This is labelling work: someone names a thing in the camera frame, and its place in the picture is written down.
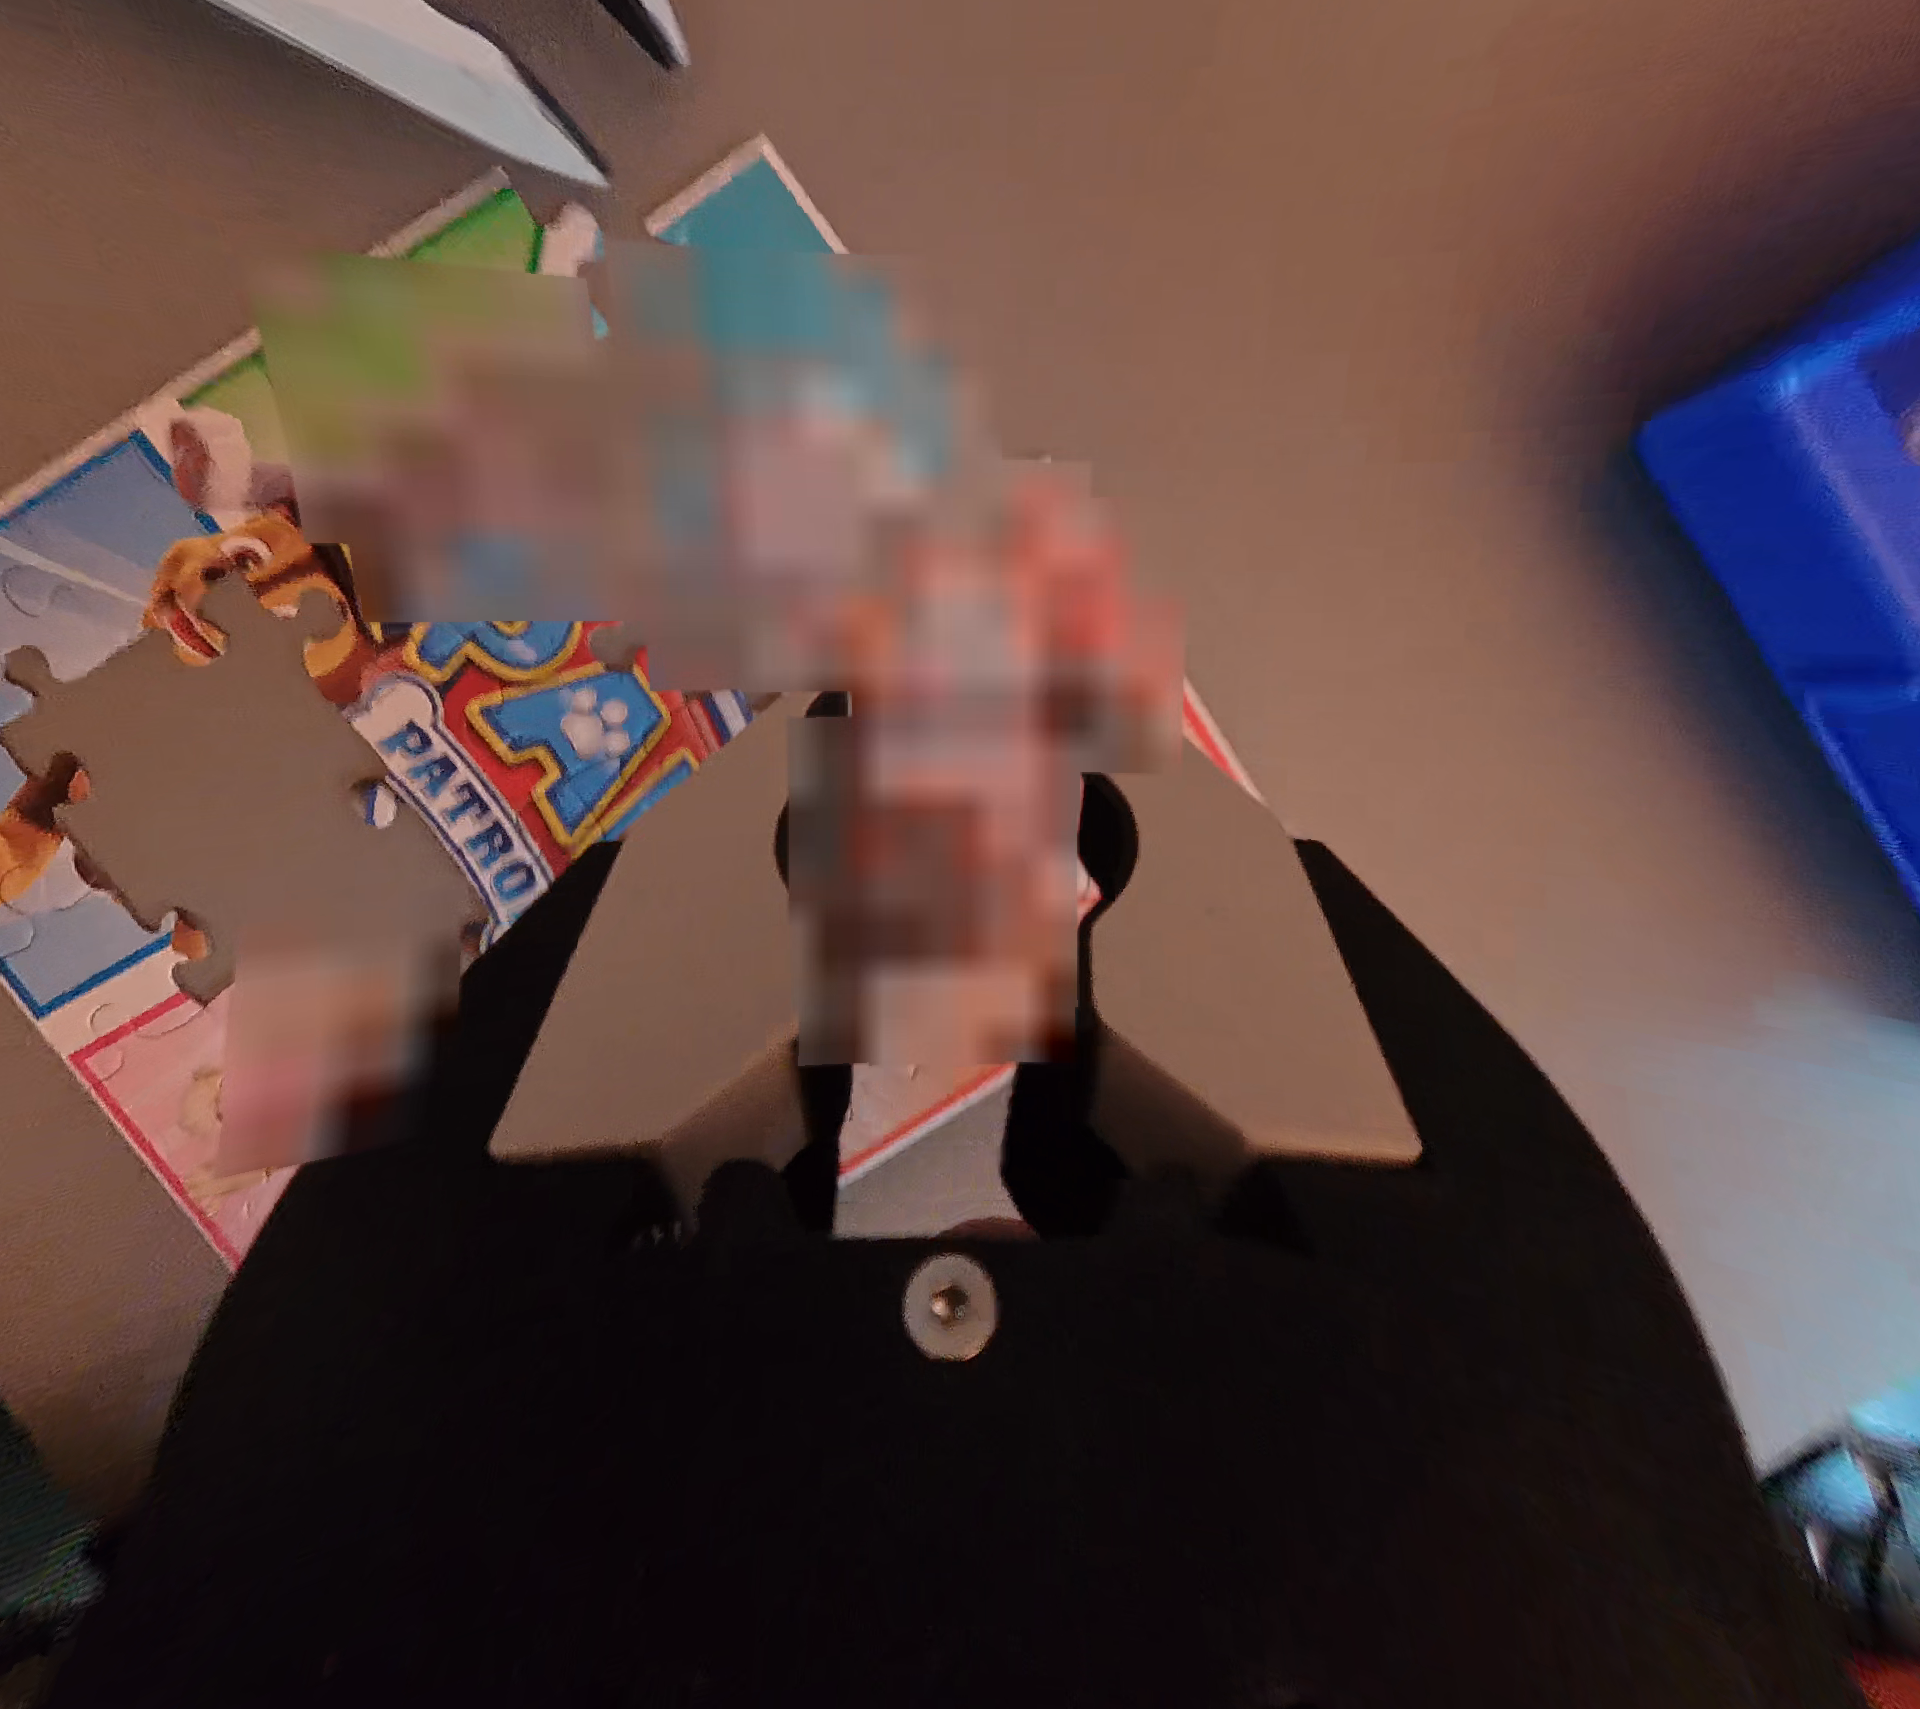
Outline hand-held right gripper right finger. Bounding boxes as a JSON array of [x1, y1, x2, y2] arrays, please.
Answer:
[[1001, 766, 1425, 1236]]

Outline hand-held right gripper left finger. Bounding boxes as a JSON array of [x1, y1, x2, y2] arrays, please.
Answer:
[[492, 689, 853, 1236]]

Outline assembled pink red puzzle section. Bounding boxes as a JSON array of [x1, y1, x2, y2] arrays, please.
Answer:
[[832, 683, 1293, 1185]]

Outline assembled logo puzzle section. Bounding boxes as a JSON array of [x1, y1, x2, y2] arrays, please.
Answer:
[[346, 621, 752, 937]]

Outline green puzzle section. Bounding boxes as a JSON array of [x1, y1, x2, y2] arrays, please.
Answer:
[[180, 171, 600, 421]]

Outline assembled teal puzzle section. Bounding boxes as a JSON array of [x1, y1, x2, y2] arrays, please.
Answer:
[[646, 132, 850, 257]]

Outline assembled light blue puzzle section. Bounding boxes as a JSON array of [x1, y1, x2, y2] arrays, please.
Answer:
[[0, 426, 240, 1022]]

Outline blue plastic bin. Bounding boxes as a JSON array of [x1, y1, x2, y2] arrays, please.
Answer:
[[1634, 237, 1920, 908]]

